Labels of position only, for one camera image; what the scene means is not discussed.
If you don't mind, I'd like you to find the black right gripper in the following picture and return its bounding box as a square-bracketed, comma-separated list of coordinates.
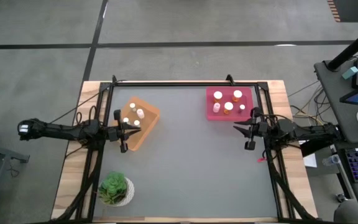
[233, 107, 270, 151]

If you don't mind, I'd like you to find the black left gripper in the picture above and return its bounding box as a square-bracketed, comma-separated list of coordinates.
[108, 109, 142, 153]

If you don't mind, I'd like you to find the orange translucent plastic bin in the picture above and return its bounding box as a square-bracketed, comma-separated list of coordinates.
[112, 96, 161, 152]

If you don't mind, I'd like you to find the pink translucent plastic bin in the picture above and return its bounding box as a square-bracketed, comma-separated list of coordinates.
[206, 86, 255, 122]

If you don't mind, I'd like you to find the green succulent plant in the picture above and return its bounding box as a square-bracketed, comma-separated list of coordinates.
[98, 172, 129, 205]

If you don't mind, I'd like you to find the white plant pot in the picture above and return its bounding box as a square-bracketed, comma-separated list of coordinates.
[99, 176, 135, 207]

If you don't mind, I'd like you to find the black desk crossbar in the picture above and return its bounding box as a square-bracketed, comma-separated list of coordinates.
[300, 141, 323, 157]

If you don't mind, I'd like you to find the white paper sheet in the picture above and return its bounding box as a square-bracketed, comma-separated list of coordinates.
[303, 152, 318, 168]

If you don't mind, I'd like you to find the grey table mat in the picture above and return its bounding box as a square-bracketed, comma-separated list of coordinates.
[93, 85, 278, 218]

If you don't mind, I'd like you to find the dark grey side desk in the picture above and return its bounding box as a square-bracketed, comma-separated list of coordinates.
[314, 58, 358, 144]

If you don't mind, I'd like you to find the clear plastic tube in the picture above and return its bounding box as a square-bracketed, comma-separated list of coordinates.
[322, 154, 341, 166]

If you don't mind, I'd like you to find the grey metal desk leg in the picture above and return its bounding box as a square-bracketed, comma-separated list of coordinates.
[330, 146, 356, 200]

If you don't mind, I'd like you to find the small teal box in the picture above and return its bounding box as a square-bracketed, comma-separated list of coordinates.
[342, 66, 358, 80]

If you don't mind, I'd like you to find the black metal pole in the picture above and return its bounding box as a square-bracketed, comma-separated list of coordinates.
[326, 21, 358, 71]

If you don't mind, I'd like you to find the person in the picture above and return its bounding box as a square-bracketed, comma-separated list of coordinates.
[333, 199, 358, 224]

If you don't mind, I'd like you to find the dark floor mat striped border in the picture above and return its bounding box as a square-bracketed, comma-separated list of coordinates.
[326, 0, 358, 23]

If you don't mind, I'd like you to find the black metal table frame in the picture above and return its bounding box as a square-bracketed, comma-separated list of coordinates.
[51, 74, 326, 224]

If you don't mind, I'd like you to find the bundle of floor cables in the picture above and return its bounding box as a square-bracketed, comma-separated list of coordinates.
[287, 79, 332, 125]

